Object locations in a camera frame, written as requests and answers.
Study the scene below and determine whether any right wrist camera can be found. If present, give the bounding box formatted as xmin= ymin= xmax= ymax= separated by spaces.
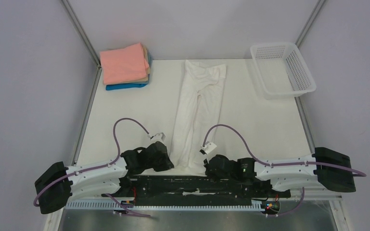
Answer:
xmin=199 ymin=142 xmax=217 ymax=155

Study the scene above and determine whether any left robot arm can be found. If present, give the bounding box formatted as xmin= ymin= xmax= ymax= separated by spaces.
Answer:
xmin=34 ymin=141 xmax=174 ymax=214

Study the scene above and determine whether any white t shirt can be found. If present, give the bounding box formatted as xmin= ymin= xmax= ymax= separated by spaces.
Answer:
xmin=170 ymin=60 xmax=227 ymax=176

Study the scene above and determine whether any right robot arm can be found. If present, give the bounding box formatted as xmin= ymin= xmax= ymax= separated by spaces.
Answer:
xmin=204 ymin=147 xmax=356 ymax=196

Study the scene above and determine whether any pink folded t shirt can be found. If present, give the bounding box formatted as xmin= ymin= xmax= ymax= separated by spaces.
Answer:
xmin=99 ymin=42 xmax=150 ymax=86

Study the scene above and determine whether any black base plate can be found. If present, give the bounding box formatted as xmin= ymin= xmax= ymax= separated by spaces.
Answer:
xmin=113 ymin=175 xmax=291 ymax=206

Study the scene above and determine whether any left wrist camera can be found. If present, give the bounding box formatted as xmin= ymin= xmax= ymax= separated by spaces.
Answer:
xmin=150 ymin=132 xmax=166 ymax=143

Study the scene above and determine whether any white cable duct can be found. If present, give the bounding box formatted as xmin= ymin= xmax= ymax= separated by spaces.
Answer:
xmin=65 ymin=199 xmax=265 ymax=212

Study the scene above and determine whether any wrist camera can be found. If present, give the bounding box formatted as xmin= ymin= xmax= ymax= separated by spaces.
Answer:
xmin=150 ymin=132 xmax=166 ymax=143
xmin=199 ymin=142 xmax=217 ymax=155

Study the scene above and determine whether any white plastic basket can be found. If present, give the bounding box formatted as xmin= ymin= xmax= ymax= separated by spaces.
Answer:
xmin=250 ymin=42 xmax=317 ymax=99

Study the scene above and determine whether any aluminium frame rail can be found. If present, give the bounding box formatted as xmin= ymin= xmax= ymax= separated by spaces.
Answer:
xmin=44 ymin=187 xmax=349 ymax=231

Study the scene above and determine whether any blue folded t shirt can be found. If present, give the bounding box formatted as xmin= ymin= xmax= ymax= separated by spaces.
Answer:
xmin=106 ymin=74 xmax=150 ymax=91

